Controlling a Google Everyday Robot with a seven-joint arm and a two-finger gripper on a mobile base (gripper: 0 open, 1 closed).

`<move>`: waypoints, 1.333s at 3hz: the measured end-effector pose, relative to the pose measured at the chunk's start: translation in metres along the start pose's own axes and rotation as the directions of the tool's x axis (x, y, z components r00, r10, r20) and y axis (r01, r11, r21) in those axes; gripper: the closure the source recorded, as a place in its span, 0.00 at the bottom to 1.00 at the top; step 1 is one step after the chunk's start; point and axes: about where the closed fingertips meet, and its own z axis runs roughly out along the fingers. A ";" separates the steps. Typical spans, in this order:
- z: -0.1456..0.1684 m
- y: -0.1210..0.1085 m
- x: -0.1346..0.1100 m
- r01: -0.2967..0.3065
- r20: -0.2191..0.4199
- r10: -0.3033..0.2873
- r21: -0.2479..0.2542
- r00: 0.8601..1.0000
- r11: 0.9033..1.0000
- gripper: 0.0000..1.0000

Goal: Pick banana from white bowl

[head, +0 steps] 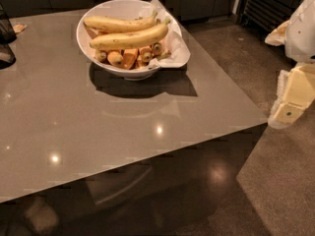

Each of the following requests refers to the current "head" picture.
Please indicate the orange papaya slice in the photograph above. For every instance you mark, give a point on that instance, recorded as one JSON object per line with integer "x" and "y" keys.
{"x": 129, "y": 57}

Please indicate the dark glass object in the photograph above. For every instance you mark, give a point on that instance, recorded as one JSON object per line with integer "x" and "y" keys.
{"x": 7, "y": 35}

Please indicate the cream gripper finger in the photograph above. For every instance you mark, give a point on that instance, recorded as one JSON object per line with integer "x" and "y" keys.
{"x": 277, "y": 36}

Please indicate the small orange banana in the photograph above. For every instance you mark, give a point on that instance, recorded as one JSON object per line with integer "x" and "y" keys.
{"x": 115, "y": 58}

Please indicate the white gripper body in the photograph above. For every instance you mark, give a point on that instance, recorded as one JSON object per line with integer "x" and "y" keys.
{"x": 301, "y": 36}

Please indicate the small crumpled wrapper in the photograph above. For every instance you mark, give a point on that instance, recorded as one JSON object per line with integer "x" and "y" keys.
{"x": 19, "y": 28}

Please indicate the yellow banana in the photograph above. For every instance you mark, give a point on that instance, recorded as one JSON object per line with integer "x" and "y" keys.
{"x": 130, "y": 40}
{"x": 113, "y": 25}

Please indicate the dark slatted cabinet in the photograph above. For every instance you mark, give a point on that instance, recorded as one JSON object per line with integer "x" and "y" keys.
{"x": 264, "y": 15}

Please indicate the small banana right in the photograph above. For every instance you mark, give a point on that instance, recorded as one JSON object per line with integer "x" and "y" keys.
{"x": 157, "y": 49}

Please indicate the small banana far left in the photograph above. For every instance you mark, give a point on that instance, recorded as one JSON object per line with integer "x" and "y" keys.
{"x": 100, "y": 56}

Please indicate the white ceramic bowl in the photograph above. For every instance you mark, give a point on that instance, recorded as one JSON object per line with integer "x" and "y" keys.
{"x": 125, "y": 10}

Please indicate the white paper napkin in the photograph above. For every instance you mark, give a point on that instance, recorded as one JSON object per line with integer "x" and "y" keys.
{"x": 175, "y": 51}

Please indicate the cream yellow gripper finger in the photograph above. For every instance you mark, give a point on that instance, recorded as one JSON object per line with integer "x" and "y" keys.
{"x": 295, "y": 92}

